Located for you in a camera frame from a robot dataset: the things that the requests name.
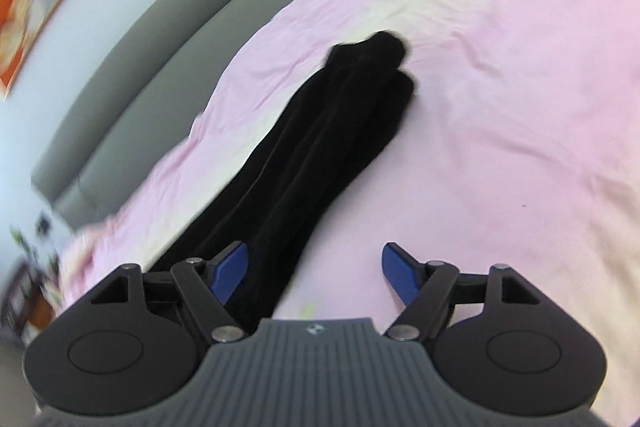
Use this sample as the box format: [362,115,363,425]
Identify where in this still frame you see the grey padded headboard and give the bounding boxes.
[31,0,387,233]

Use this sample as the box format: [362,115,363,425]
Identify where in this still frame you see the maroon suitcase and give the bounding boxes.
[0,259,38,348]

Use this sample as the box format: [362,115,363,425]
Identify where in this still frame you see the wooden nightstand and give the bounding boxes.
[22,292,57,338]

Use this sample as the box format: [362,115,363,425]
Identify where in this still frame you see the small green plant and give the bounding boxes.
[9,227,36,258]

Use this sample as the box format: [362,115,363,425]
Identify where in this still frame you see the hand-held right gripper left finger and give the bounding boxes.
[90,241,249,343]

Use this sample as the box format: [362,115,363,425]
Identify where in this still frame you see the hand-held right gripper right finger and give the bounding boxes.
[381,243,544,343]

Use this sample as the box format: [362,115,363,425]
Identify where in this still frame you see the black pants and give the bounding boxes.
[149,31,416,324]

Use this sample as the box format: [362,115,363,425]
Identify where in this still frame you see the pink bed sheet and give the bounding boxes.
[59,0,640,427]

